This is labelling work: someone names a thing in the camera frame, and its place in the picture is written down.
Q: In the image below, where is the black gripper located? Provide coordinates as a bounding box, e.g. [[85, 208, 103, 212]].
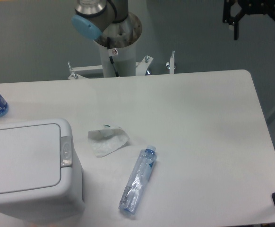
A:
[[223, 0, 275, 40]]

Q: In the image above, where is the white trash can lid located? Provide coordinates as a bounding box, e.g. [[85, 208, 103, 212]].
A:
[[0, 124, 60, 194]]

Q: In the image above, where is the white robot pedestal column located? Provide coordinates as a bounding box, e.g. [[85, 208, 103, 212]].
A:
[[93, 37, 138, 78]]

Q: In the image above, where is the crumpled white paper wrapper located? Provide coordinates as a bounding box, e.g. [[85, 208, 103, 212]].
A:
[[87, 124, 129, 157]]

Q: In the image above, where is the grey lid push button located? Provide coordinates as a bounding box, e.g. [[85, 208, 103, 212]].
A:
[[60, 136, 73, 168]]

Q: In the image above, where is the empty clear plastic bottle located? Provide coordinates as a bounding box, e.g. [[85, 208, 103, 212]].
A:
[[119, 145, 157, 215]]

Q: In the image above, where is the white pedestal base frame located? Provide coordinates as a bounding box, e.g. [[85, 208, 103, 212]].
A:
[[68, 51, 176, 80]]

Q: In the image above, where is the black cable on pedestal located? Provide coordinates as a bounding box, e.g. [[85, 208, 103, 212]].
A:
[[106, 36, 120, 78]]

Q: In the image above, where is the white trash can body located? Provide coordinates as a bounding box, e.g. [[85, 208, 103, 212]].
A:
[[0, 119, 85, 224]]

